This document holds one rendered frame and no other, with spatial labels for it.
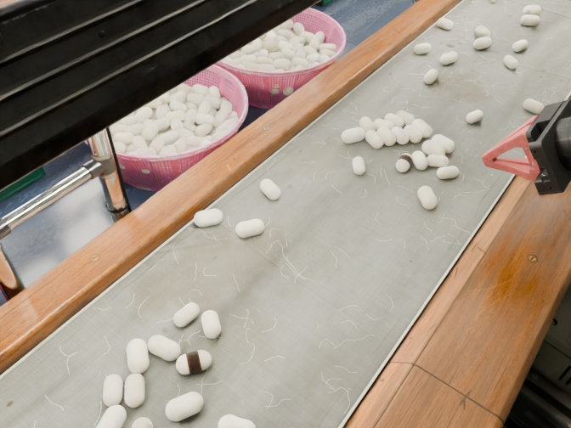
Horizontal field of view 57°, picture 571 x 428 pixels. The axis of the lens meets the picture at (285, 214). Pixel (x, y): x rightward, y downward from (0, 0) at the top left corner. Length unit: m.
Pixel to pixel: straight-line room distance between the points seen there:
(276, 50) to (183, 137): 0.32
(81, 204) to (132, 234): 0.20
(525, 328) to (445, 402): 0.13
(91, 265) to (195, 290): 0.12
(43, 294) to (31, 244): 0.19
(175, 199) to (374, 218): 0.26
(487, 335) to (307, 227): 0.25
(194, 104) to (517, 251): 0.54
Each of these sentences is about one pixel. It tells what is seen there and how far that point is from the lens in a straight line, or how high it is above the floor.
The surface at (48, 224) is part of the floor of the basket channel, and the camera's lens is 0.83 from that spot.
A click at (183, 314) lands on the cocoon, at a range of 0.58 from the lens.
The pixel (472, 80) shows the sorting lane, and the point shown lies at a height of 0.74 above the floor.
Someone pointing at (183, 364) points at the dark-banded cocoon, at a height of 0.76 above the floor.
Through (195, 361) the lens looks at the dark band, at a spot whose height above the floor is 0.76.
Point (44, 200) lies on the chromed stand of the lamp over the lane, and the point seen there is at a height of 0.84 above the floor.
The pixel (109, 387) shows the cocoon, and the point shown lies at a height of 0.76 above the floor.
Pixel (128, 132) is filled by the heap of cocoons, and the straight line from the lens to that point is 0.84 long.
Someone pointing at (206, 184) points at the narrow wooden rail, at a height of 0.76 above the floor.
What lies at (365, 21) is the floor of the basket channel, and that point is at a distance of 1.31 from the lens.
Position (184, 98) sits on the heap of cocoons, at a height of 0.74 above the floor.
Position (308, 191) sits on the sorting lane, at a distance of 0.72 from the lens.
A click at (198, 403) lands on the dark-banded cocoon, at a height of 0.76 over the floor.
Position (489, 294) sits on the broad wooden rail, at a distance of 0.63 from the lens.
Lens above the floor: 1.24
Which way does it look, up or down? 46 degrees down
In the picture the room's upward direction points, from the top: 2 degrees clockwise
